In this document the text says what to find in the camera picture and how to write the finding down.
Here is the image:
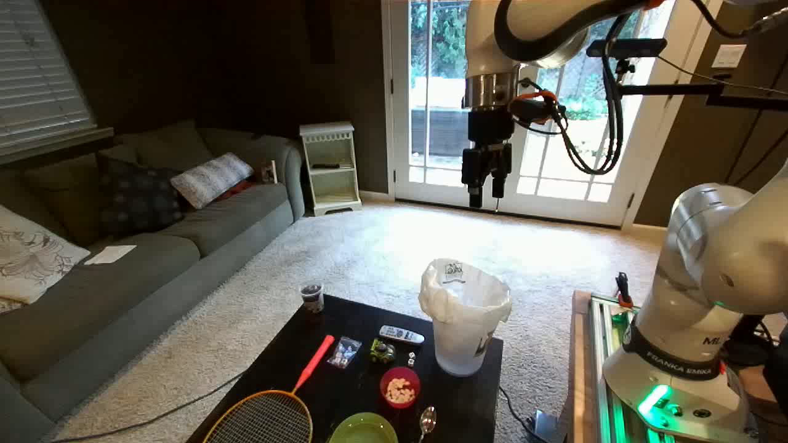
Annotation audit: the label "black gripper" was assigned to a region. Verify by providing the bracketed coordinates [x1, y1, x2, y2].
[462, 110, 514, 208]

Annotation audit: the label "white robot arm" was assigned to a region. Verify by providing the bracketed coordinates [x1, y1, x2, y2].
[462, 0, 788, 443]

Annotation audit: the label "small green dark object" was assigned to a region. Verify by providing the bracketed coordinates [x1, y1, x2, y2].
[369, 339, 398, 363]

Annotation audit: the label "white lined trash bin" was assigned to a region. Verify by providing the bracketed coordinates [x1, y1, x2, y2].
[418, 259, 512, 376]

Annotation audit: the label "white side shelf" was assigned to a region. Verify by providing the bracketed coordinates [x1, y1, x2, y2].
[300, 121, 362, 216]

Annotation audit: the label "grey remote control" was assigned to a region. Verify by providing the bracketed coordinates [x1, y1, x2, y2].
[378, 325, 427, 347]

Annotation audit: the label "small dark cup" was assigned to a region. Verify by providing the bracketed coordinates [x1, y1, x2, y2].
[300, 283, 325, 313]

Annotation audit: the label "black coffee table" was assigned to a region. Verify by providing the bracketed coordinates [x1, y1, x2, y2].
[188, 294, 503, 443]

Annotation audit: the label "small snack packet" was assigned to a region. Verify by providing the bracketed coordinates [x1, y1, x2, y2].
[329, 337, 362, 369]

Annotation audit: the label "red round snack lid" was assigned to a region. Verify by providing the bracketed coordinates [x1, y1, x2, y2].
[379, 367, 421, 408]

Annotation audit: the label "white french doors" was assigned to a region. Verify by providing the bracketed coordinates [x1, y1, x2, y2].
[383, 0, 703, 227]

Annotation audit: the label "metal spoon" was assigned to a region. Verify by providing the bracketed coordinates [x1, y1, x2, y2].
[418, 405, 439, 443]

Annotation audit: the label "striped white pillow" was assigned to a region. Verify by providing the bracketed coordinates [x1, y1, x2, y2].
[170, 152, 253, 208]

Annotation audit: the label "dark patterned pillow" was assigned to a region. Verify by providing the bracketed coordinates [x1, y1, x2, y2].
[98, 154, 183, 237]

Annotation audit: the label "white paper on sofa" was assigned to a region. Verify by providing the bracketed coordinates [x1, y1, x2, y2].
[85, 243, 136, 266]

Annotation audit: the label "window blinds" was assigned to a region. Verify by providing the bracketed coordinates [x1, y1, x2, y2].
[0, 0, 97, 152]

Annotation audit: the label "white printed pillow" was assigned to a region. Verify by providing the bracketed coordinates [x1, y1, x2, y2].
[0, 205, 88, 304]

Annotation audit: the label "grey fabric sofa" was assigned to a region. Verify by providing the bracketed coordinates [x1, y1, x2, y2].
[0, 121, 305, 443]

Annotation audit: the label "black camera on stand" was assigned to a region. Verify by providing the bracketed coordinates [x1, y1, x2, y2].
[586, 40, 667, 58]

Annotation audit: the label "black floor cable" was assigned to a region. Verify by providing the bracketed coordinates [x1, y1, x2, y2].
[49, 367, 249, 443]

